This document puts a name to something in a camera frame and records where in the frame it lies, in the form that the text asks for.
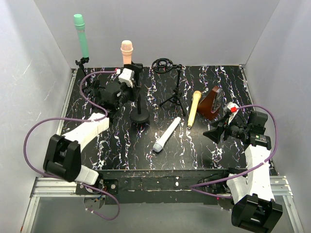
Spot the pink microphone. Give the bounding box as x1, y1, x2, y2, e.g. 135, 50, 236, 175
121, 40, 134, 65

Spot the black round base stand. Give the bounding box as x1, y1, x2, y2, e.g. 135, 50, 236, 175
91, 80, 107, 108
130, 82, 150, 124

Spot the yellow microphone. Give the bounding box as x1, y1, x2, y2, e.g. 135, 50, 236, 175
187, 91, 202, 128

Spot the black tripod clip stand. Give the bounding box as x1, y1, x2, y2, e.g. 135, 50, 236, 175
74, 56, 107, 107

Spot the white microphone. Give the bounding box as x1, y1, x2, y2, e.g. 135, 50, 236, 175
153, 117, 181, 152

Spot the green microphone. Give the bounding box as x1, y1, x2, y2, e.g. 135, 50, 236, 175
73, 14, 89, 58

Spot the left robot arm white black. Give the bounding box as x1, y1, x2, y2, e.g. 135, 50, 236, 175
43, 63, 143, 185

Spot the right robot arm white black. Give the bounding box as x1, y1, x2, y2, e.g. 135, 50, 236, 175
203, 111, 283, 233

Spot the brown wooden metronome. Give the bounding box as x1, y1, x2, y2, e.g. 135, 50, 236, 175
197, 86, 223, 120

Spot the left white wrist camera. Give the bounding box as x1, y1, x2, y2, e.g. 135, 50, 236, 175
118, 68, 134, 88

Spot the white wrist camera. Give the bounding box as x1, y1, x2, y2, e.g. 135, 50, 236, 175
224, 102, 239, 125
118, 68, 134, 88

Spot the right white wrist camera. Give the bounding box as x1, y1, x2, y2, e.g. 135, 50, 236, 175
224, 102, 239, 125

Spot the black shock mount tripod stand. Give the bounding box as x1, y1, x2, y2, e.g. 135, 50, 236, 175
152, 58, 187, 117

